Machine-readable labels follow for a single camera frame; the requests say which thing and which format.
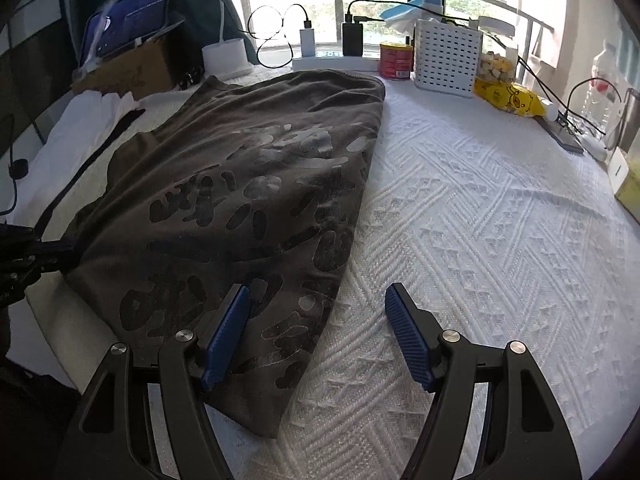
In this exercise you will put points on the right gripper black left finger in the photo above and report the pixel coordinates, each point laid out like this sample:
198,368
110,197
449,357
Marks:
115,437

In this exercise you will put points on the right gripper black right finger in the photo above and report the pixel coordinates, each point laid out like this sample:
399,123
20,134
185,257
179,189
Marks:
524,435

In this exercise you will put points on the dark grey t-shirt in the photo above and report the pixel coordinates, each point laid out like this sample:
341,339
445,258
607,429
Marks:
257,185

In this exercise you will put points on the black microphone foam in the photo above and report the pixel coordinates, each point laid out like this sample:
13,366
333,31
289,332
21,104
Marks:
18,169

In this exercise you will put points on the white folded garment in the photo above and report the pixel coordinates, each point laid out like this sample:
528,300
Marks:
84,125

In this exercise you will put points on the brown cardboard box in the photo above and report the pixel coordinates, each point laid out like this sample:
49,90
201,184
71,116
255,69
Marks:
141,71

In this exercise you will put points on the black clip bundle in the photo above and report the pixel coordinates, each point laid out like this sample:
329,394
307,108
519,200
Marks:
191,77

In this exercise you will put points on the tablet with dark screen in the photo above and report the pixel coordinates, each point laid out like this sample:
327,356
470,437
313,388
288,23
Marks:
120,25

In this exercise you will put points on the white desk lamp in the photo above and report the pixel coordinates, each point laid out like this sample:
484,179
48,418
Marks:
226,58

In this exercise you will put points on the yellow tissue box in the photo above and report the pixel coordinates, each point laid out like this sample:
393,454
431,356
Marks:
624,177

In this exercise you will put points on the grey notebook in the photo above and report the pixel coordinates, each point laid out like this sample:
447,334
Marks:
560,134

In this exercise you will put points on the stainless steel tumbler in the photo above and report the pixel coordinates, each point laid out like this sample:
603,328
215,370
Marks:
630,123

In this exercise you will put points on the yellow snack bag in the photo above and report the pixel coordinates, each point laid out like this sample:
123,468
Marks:
511,98

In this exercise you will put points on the white charger block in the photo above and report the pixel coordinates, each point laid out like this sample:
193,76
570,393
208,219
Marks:
306,40

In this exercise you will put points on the clear water bottle red label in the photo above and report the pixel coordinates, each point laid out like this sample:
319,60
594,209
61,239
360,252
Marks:
603,94

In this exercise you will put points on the clear jar of snacks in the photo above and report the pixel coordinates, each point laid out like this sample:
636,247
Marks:
499,56

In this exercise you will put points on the white power strip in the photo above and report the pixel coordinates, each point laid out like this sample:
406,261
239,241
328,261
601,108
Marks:
333,60

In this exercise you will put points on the white perforated plastic basket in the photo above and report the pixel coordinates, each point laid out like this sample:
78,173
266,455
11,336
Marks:
446,58

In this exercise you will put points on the black charger block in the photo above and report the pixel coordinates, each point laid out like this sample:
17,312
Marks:
352,36

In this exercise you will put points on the red can yellow lid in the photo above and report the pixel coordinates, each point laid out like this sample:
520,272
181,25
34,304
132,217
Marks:
396,61

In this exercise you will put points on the blue face mask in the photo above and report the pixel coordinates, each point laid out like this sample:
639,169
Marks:
404,17

